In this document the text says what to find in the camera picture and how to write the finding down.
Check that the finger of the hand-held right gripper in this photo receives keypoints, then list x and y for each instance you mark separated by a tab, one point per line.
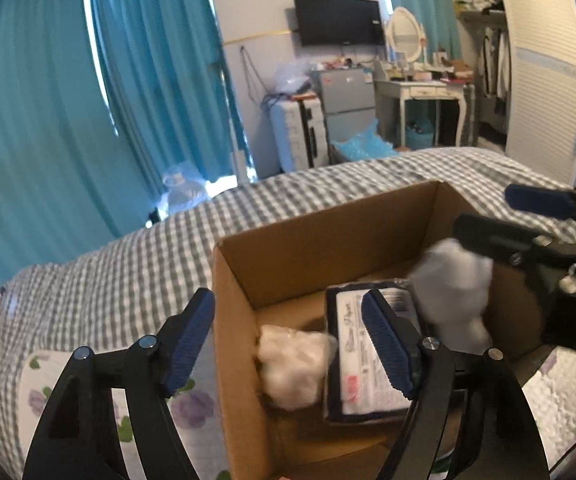
493	238
540	202

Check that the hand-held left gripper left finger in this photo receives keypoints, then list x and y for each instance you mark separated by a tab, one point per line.
191	346

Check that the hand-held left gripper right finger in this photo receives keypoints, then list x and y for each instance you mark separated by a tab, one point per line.
389	355

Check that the white cotton wad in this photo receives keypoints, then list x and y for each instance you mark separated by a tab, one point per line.
293	365
450	292

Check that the brown cardboard box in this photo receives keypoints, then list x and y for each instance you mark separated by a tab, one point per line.
268	270

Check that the dark blue tissue pack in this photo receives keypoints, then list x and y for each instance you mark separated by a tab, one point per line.
353	360

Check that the white floral bed sheet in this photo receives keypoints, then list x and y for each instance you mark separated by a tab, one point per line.
197	410

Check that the grey checked bed blanket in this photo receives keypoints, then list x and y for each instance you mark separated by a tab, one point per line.
132	270

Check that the blue storage basket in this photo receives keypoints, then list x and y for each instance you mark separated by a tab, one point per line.
419	136

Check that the hanging wardrobe clothes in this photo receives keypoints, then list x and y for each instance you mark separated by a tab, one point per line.
495	65

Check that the crumpled clear plastic bag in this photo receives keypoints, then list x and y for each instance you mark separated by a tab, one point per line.
185	190

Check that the blue bubble wrap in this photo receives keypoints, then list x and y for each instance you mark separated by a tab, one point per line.
365	146

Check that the white vanity table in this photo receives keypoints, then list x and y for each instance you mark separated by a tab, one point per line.
418	91

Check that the grey mini fridge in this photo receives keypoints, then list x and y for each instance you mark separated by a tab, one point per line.
345	97

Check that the folded clothes pile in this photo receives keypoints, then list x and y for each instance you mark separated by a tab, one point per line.
480	0

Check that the white oval vanity mirror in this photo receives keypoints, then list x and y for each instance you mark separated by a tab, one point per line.
403	32

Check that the white suitcase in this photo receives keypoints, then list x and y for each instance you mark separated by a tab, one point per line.
295	135

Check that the wide teal curtain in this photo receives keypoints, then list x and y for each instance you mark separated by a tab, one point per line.
27	125

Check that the black wall television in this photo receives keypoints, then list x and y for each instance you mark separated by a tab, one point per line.
339	21

